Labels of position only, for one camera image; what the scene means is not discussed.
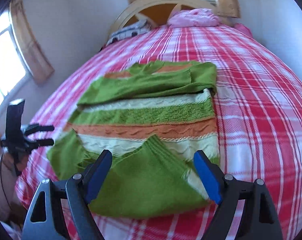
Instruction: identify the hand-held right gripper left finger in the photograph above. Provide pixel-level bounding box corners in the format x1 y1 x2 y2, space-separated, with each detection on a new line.
22 149 113 240

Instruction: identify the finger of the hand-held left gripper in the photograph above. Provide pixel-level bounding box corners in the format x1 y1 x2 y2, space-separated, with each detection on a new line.
29 138 55 147
24 124 55 135

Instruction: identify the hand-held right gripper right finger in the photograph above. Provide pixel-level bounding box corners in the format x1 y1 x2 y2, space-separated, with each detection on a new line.
193 150 284 240

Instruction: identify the green orange striped knit sweater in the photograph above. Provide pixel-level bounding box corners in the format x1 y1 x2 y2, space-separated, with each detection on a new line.
46 60 221 220

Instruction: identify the side window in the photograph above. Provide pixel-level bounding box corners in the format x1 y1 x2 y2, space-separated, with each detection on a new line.
0 10 32 120

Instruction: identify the yellow side curtain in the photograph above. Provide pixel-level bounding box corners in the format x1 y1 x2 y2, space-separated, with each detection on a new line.
9 0 55 84

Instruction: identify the red plaid bed sheet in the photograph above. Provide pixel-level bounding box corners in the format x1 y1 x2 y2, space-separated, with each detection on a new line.
15 24 302 240

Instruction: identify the white patterned pillow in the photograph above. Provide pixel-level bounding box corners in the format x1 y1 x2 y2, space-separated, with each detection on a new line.
108 20 150 44

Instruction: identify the pink crumpled cloth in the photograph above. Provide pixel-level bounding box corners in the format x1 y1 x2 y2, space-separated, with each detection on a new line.
234 22 252 37

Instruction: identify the pink pillow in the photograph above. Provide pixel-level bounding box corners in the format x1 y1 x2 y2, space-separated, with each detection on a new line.
167 8 220 27

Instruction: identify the cream wooden headboard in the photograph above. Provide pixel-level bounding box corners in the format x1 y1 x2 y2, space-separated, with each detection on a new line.
107 0 235 43

